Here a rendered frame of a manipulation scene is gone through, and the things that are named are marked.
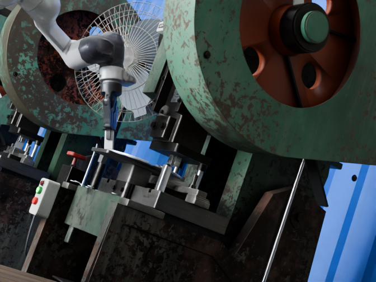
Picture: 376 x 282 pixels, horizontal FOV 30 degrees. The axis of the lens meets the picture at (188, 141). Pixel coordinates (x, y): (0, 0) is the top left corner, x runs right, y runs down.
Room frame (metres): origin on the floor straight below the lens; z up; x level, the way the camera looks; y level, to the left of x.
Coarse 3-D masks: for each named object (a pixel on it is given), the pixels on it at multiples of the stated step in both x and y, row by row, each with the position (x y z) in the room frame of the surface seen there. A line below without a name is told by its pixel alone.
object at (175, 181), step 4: (152, 176) 2.53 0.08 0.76; (156, 176) 2.51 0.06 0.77; (172, 176) 2.44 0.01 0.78; (152, 180) 2.52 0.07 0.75; (156, 180) 2.50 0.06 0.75; (168, 180) 2.44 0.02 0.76; (172, 180) 2.44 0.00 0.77; (176, 180) 2.45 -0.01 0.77; (180, 180) 2.46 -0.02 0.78; (168, 184) 2.44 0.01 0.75; (172, 184) 2.45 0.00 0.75; (176, 184) 2.45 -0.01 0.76; (180, 184) 2.46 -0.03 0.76; (184, 184) 2.47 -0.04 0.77; (188, 184) 2.48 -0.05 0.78; (172, 188) 2.45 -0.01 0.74
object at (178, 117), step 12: (168, 96) 2.54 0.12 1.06; (168, 108) 2.50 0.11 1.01; (156, 120) 2.50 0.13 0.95; (168, 120) 2.43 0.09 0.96; (180, 120) 2.42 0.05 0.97; (192, 120) 2.44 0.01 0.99; (156, 132) 2.47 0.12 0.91; (168, 132) 2.43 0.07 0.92; (180, 132) 2.43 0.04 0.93; (192, 132) 2.45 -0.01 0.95; (204, 132) 2.47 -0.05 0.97; (192, 144) 2.46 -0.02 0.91
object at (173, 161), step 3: (171, 156) 2.51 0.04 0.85; (174, 156) 2.50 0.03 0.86; (177, 156) 2.50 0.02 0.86; (168, 159) 2.52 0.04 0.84; (171, 159) 2.50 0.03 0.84; (174, 159) 2.50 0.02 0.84; (177, 159) 2.50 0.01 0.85; (180, 159) 2.50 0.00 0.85; (168, 162) 2.51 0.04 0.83; (171, 162) 2.50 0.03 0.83; (174, 162) 2.50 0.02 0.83; (177, 162) 2.50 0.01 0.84; (180, 162) 2.51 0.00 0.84; (171, 165) 2.51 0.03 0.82; (174, 165) 2.50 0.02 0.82; (177, 165) 2.50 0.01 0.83
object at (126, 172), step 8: (96, 152) 2.44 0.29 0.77; (104, 152) 2.34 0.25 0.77; (112, 152) 2.32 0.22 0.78; (120, 160) 2.41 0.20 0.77; (128, 160) 2.35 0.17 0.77; (120, 168) 2.47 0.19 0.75; (128, 168) 2.42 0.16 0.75; (136, 168) 2.40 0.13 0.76; (144, 168) 2.40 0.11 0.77; (152, 168) 2.40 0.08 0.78; (120, 176) 2.45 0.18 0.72; (128, 176) 2.40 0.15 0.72; (136, 176) 2.40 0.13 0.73; (144, 176) 2.42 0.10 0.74; (120, 184) 2.43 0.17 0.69; (128, 184) 2.39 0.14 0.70; (136, 184) 2.41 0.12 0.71; (144, 184) 2.42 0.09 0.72; (120, 192) 2.41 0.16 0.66; (128, 192) 2.40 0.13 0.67
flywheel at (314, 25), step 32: (256, 0) 2.10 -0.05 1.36; (288, 0) 2.16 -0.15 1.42; (352, 0) 2.27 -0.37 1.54; (256, 32) 2.12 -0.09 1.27; (288, 32) 2.08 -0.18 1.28; (320, 32) 2.08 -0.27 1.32; (352, 32) 2.32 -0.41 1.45; (320, 64) 2.27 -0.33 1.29; (352, 64) 2.32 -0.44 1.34; (288, 96) 2.23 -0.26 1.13; (320, 96) 2.29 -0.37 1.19
